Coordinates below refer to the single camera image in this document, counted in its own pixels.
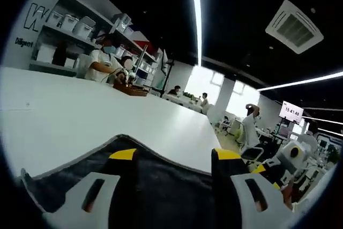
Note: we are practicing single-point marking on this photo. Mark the grey towel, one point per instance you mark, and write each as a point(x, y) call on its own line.
point(166, 186)

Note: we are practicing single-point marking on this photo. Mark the person's right hand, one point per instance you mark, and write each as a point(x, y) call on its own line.
point(289, 194)

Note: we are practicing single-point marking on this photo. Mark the black office chair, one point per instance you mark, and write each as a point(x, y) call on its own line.
point(254, 152)

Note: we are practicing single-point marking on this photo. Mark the clock screen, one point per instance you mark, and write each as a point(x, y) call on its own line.
point(292, 111)

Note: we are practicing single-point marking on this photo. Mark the wooden tray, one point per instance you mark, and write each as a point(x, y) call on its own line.
point(131, 91)

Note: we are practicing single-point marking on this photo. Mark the black tripod stand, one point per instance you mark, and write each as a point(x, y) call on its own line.
point(169, 76)

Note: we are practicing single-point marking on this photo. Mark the ceiling air vent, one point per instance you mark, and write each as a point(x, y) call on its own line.
point(294, 26)

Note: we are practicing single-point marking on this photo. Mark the grey metal shelf unit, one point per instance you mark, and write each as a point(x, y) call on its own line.
point(144, 54)
point(48, 66)

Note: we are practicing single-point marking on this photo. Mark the group of white shelf bins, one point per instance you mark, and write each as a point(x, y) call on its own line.
point(146, 69)

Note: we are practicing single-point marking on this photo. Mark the black bag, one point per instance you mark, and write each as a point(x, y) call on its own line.
point(60, 54)

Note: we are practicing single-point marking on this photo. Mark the white carton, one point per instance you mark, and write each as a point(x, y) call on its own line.
point(45, 53)

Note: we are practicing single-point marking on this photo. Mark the long ceiling light strip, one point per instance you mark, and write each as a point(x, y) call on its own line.
point(197, 20)

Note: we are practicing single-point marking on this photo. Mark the tall white storage box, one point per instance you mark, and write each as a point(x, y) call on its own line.
point(84, 28)

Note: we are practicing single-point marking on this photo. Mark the grey storage bin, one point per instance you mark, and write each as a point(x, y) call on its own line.
point(122, 21)

